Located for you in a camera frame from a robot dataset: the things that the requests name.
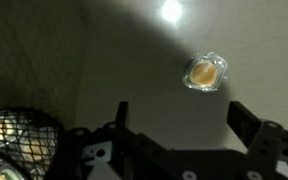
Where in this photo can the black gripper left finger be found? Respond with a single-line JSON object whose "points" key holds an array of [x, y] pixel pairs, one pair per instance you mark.
{"points": [[137, 150]]}

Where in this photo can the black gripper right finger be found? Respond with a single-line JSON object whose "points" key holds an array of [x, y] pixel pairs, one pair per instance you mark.
{"points": [[267, 146]]}

